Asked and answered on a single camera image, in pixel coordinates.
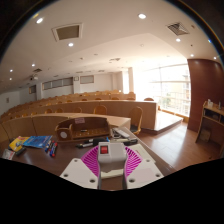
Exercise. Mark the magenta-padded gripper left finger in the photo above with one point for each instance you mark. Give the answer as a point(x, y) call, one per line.
point(78, 173)

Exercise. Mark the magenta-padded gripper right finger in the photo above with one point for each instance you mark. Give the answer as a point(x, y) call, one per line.
point(143, 174)

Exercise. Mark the white charger with red button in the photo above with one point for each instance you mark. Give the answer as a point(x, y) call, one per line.
point(111, 155)

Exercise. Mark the black pen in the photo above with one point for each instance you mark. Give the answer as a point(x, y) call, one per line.
point(84, 145)

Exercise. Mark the handheld microphone with blue foam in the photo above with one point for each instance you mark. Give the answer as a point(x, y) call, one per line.
point(101, 141)

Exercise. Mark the blue marker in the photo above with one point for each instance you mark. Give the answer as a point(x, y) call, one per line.
point(47, 146)

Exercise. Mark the wooden desk organizer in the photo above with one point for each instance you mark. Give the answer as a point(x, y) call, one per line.
point(86, 128)

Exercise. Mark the blue booklet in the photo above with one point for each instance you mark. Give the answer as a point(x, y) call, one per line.
point(37, 141)

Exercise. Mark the wooden chair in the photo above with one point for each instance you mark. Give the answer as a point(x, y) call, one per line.
point(135, 116)

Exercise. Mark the black remote control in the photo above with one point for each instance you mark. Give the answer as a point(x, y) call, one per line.
point(20, 151)

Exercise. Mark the rows of wooden auditorium seats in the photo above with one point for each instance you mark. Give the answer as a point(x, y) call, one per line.
point(66, 100)

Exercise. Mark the wooden shelf unit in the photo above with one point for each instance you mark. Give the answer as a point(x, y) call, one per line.
point(210, 125)

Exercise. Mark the ceiling projector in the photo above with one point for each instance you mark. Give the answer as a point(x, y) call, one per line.
point(34, 77)

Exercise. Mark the ceiling air vent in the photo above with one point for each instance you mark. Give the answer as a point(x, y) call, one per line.
point(67, 32)
point(178, 28)

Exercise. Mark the ceiling spot lights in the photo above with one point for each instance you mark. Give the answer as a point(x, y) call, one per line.
point(142, 16)

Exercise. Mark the large window wall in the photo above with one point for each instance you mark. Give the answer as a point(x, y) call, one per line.
point(170, 90)

